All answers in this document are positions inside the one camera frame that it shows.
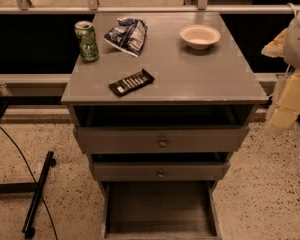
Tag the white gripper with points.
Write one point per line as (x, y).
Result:
(298, 44)

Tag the black rxbar chocolate bar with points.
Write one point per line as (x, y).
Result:
(131, 83)

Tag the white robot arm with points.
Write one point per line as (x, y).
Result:
(291, 57)

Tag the grey wooden drawer cabinet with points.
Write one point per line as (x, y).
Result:
(210, 88)

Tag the grey top drawer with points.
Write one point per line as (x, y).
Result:
(139, 140)

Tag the grey drawer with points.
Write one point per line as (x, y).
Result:
(160, 211)
(159, 171)
(139, 140)

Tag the grey bottom drawer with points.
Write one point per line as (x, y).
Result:
(160, 211)

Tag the grey middle drawer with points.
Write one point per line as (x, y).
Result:
(159, 171)

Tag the white paper bowl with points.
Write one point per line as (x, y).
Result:
(200, 37)

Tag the green soda can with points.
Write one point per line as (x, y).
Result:
(85, 34)

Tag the black metal stand base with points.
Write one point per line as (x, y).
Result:
(36, 188)

